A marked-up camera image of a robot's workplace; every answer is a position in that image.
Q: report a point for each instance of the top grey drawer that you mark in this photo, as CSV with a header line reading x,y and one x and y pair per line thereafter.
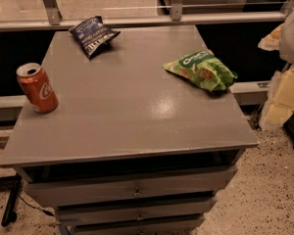
x,y
143,185

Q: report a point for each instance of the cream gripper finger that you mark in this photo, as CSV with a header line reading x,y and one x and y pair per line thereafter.
x,y
272,41
279,106

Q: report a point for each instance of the metal railing frame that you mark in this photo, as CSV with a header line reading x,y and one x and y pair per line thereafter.
x,y
20,15

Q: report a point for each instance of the blue chip bag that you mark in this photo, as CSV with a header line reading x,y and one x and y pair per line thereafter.
x,y
92,35

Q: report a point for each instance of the black stand leg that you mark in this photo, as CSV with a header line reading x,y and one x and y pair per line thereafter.
x,y
13,184

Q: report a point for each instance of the green rice chip bag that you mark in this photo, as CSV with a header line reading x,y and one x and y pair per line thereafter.
x,y
203,69

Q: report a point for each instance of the grey drawer cabinet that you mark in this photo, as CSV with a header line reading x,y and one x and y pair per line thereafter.
x,y
121,114

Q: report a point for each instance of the red coke can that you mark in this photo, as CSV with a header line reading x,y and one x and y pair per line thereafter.
x,y
36,85

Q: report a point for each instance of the middle grey drawer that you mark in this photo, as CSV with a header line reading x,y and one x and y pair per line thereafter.
x,y
135,212

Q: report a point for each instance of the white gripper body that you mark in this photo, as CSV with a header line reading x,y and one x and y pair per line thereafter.
x,y
293,38

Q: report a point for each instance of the bottom grey drawer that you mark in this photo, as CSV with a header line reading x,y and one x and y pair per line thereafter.
x,y
143,227

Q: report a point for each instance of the grey drawer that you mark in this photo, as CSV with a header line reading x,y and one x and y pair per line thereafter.
x,y
135,212
143,185
143,227

